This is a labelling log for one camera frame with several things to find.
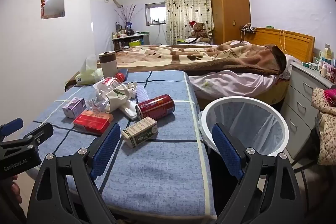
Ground clear plastic bottle red label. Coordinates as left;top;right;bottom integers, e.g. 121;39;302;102
85;72;126;111

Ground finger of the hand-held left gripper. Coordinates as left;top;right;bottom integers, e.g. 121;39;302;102
0;122;54;151
0;118;24;143

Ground brown teddy bear red hat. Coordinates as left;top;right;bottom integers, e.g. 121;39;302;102
188;21;210;43

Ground purple flower branches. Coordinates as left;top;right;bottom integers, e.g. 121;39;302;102
115;5;137;30

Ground white tissue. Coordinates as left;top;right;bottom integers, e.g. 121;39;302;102
119;84;150;121

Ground group of medicine boxes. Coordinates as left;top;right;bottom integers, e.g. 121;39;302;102
302;43;336;83

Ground brown patterned blanket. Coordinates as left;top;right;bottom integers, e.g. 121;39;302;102
97;40;287;76

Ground grey shelf desk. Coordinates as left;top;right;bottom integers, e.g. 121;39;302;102
112;31;151;52

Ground heart print curtain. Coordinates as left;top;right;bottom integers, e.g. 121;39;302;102
164;0;214;42

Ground wooden bed headboard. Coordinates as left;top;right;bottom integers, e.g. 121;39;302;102
240;27;315;63

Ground black metal chair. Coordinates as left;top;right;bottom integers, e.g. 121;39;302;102
291;119;322;214

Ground grey drawer cabinet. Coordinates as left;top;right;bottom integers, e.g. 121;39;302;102
280;60;336;159

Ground floral quilted jacket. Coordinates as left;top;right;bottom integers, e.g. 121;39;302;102
311;88;336;165

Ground pale pink quilt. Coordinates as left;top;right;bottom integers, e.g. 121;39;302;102
188;55;293;98

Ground blue checked table cover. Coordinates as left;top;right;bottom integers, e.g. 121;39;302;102
28;70;217;219

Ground white and brown thermos cup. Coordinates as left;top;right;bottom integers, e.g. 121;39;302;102
99;51;118;77

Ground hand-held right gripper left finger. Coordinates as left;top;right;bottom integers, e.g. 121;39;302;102
26;123;122;224

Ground person's left hand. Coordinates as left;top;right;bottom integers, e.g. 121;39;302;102
11;174;23;205

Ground wall mirror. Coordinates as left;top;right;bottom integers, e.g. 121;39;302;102
42;0;65;20

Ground white charging cable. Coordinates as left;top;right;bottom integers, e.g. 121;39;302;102
279;29;286;52

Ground small purple box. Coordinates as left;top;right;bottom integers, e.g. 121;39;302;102
62;97;87;119

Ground small barred window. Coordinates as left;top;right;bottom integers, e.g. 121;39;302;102
145;3;166;25

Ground red drink can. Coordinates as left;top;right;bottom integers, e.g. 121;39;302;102
136;94;175;120

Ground green tissue pack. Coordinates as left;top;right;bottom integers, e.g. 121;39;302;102
74;54;104;86

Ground pink plaid cloth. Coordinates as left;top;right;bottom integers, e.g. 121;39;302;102
324;89;336;106

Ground wooden wardrobe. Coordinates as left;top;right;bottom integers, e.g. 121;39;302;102
209;0;251;45

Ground green and white box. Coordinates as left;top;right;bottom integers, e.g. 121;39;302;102
121;116;158;148

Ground group of cosmetic bottles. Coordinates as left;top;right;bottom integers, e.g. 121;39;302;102
112;22;135;39

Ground white round waste bin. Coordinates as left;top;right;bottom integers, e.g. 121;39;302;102
198;97;289;157

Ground red box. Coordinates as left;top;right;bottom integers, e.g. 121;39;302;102
73;110;114;135

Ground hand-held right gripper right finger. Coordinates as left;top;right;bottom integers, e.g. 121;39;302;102
211;123;309;224

